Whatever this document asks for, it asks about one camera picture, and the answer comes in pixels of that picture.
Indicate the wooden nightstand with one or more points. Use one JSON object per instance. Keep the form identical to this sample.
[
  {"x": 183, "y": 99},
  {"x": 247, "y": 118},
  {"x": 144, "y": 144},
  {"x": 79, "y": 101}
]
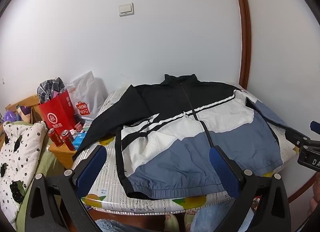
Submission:
[{"x": 62, "y": 155}]

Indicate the red paper bag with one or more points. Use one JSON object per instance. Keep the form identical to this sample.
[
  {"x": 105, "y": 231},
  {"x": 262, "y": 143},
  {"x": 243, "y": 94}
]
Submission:
[{"x": 58, "y": 112}]

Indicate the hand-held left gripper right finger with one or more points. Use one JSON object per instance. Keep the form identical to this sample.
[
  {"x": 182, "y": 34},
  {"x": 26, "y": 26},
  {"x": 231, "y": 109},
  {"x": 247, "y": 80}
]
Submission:
[{"x": 225, "y": 172}]

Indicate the brown wooden door frame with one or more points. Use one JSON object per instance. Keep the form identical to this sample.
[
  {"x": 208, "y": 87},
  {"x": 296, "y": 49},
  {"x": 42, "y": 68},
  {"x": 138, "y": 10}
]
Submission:
[{"x": 246, "y": 34}]

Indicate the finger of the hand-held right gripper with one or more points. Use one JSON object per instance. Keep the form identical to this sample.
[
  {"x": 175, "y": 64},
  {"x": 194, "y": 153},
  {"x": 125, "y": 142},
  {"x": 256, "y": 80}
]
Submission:
[
  {"x": 297, "y": 137},
  {"x": 315, "y": 125}
]

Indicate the green bed sheet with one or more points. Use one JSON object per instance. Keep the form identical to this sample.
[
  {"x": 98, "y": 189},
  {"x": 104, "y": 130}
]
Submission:
[{"x": 45, "y": 162}]

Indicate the blue white box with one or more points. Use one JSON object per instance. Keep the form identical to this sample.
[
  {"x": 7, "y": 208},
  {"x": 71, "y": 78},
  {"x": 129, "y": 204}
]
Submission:
[{"x": 79, "y": 140}]

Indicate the purple round object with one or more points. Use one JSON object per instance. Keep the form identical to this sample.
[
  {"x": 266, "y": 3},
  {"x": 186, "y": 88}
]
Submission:
[{"x": 8, "y": 116}]

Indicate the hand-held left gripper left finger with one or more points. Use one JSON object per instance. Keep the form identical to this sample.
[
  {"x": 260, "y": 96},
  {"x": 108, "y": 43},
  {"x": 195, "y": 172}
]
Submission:
[{"x": 96, "y": 163}]

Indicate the person's right hand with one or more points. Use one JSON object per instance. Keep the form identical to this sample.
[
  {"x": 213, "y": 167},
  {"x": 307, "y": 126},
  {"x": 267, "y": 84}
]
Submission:
[{"x": 315, "y": 205}]

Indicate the white light switch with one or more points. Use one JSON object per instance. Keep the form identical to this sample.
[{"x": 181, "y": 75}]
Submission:
[{"x": 126, "y": 9}]

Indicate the fruit print tablecloth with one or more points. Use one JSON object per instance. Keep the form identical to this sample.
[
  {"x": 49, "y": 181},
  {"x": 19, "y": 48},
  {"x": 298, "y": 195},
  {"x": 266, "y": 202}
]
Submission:
[{"x": 110, "y": 179}]

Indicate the green slipper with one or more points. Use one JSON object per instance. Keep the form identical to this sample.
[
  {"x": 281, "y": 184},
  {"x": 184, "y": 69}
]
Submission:
[
  {"x": 171, "y": 222},
  {"x": 190, "y": 218}
]

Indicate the black white blue jacket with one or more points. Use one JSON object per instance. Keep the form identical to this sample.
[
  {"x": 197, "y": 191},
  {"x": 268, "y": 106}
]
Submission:
[{"x": 175, "y": 132}]

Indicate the grey plaid cloth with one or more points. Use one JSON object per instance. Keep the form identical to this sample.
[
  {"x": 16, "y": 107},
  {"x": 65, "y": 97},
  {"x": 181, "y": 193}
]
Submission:
[{"x": 50, "y": 88}]

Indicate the light blue cloth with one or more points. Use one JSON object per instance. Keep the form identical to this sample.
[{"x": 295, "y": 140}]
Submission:
[{"x": 215, "y": 218}]

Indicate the red drink can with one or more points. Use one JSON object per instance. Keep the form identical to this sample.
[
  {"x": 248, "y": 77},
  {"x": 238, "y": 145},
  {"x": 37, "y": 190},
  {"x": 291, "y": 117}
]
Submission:
[
  {"x": 68, "y": 140},
  {"x": 56, "y": 137}
]

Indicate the white black floral quilt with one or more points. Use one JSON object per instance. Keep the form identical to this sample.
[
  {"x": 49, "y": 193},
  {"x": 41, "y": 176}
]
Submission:
[{"x": 20, "y": 152}]

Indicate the white plastic bag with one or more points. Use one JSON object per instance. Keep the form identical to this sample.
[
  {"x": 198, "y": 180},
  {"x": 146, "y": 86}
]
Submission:
[{"x": 86, "y": 92}]

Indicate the wooden bed headboard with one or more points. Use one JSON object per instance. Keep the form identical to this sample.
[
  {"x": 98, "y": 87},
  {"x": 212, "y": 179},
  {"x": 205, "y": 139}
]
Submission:
[{"x": 25, "y": 102}]

